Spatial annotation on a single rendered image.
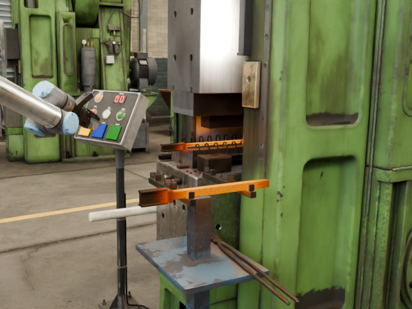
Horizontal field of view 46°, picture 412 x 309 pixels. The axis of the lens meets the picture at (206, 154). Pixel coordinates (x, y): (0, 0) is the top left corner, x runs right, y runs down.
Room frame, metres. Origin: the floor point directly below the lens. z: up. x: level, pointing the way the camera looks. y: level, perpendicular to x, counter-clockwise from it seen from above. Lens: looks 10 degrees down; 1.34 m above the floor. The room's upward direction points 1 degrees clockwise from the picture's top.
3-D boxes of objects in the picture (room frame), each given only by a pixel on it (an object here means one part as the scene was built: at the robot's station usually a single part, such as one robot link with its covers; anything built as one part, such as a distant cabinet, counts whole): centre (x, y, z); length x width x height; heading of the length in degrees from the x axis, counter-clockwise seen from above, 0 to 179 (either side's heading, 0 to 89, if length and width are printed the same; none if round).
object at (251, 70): (1.86, -0.16, 1.27); 0.09 x 0.02 x 0.17; 30
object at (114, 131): (2.35, 0.45, 1.01); 0.07 x 0.05 x 0.07; 55
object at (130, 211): (2.32, 0.36, 0.62); 0.44 x 0.05 x 0.05; 120
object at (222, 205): (2.13, -0.11, 0.69); 0.56 x 0.38 x 0.45; 120
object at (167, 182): (1.55, 0.02, 0.97); 0.23 x 0.06 x 0.02; 119
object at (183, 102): (2.17, -0.08, 1.18); 0.42 x 0.20 x 0.10; 120
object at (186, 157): (2.17, -0.08, 0.96); 0.42 x 0.20 x 0.09; 120
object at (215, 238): (1.50, -0.13, 0.71); 0.60 x 0.04 x 0.01; 23
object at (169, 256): (1.55, 0.02, 0.70); 0.40 x 0.30 x 0.02; 29
